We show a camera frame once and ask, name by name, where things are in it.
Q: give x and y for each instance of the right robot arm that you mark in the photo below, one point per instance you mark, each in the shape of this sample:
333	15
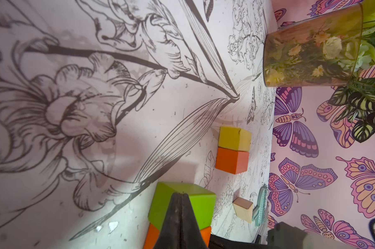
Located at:
283	236

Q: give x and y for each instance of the yellow block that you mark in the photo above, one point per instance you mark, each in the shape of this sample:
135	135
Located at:
234	138

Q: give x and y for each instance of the orange small block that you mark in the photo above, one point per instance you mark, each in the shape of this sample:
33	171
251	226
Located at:
232	161

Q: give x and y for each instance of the orange long rectangular block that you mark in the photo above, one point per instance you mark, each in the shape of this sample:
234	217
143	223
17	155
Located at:
153	234

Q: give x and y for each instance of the natural wood triangle block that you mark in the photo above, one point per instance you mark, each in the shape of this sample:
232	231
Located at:
243	209

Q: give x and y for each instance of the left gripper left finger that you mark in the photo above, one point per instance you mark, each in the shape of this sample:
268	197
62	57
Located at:
170	234

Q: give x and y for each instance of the artificial plant bouquet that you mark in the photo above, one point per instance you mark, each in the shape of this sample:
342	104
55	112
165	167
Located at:
358	96

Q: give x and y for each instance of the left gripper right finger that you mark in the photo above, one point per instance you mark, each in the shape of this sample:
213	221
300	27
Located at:
190	235

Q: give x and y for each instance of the amber glass vase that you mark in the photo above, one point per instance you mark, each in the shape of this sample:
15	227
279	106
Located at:
320	51

